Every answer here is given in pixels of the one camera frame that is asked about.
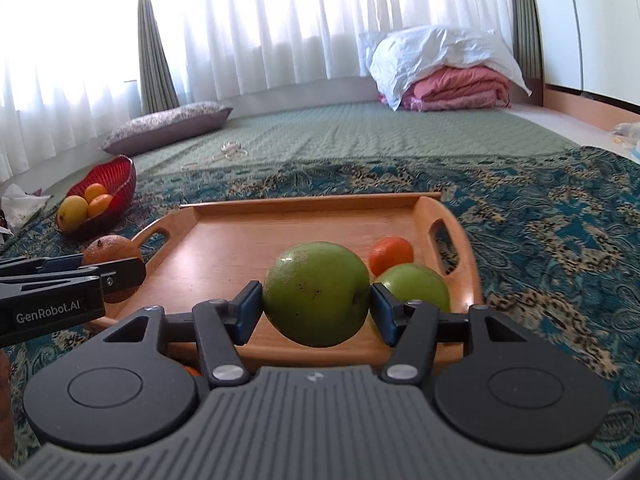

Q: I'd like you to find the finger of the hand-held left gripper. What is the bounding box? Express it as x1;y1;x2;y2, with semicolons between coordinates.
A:
0;258;147;307
0;255;85;278

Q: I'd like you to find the green quilted mat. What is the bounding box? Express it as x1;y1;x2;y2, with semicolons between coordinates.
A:
112;100;583;173

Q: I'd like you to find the brownish orange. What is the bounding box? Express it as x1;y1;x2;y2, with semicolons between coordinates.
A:
81;234;145;304

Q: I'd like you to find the large green apple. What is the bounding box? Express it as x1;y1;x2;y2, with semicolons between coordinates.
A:
262;242;373;348

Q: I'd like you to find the floral purple pillow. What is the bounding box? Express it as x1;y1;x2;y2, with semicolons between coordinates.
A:
101;101;234;156

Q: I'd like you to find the red glass bowl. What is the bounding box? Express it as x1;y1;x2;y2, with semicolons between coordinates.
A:
54;155;137;241

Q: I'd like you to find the teal paisley blanket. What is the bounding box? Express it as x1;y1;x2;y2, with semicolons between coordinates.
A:
0;146;640;476

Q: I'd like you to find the grey-green drape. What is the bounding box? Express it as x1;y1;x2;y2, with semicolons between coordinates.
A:
511;0;544;81
134;0;173;117

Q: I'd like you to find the clear plastic bag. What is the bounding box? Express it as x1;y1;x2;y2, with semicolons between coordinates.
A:
611;121;640;161

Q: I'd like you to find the small orange tangerine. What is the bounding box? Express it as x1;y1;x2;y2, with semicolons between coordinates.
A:
369;237;415;278

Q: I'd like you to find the clear plastic item on bed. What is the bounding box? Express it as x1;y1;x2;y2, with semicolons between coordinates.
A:
181;141;249;171

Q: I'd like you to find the white pillow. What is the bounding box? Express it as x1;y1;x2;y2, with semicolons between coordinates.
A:
360;25;532;111

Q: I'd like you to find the white sheer curtain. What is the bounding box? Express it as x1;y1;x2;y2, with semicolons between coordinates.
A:
0;0;521;181

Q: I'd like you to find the small green apple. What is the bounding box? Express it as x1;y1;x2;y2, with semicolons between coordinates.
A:
371;263;452;337

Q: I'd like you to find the pink folded blanket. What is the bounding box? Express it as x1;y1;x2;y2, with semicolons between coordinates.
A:
378;66;512;111

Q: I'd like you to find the white crumpled cloth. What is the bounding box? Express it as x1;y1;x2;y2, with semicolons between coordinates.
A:
0;183;53;241

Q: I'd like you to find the yellow lemon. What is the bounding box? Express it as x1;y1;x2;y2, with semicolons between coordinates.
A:
56;195;90;231

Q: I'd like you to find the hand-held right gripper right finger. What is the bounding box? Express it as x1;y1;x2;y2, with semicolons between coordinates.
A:
369;282;524;387

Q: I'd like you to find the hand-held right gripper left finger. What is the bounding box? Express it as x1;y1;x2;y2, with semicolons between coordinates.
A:
102;281;264;389

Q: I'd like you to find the white wardrobe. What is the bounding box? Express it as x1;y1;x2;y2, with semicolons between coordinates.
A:
525;0;640;113

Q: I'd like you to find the wooden tray with handles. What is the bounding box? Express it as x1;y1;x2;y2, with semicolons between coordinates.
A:
89;192;484;371

